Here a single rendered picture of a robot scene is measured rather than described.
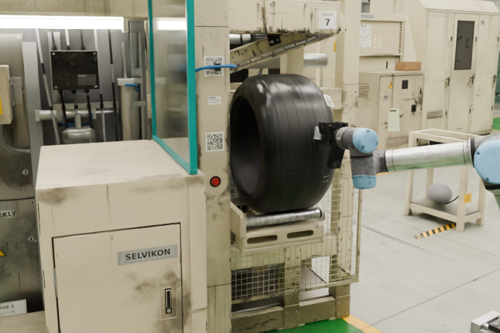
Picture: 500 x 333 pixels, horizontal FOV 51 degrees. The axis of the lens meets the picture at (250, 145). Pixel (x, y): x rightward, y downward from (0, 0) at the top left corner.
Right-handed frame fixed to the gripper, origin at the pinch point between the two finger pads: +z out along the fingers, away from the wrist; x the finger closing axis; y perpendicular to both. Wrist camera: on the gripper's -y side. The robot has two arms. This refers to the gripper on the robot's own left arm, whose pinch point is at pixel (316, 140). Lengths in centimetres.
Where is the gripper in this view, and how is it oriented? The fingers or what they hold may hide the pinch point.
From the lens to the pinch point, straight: 196.3
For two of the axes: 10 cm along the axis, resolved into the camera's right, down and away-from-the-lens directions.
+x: -9.4, 0.5, -3.4
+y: -0.3, -10.0, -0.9
